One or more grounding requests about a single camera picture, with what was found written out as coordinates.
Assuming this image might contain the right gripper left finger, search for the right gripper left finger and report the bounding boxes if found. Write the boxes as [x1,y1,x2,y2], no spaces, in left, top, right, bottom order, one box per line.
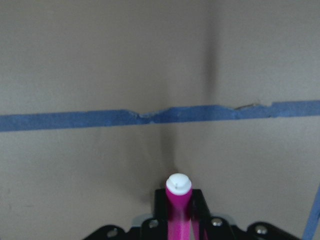
[85,188,169,240]

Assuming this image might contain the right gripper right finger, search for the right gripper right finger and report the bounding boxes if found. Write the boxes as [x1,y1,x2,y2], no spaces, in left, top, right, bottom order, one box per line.
[191,189,298,240]

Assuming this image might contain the pink pen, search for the pink pen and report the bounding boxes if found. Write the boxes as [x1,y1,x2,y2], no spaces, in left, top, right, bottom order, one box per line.
[165,173,192,240]

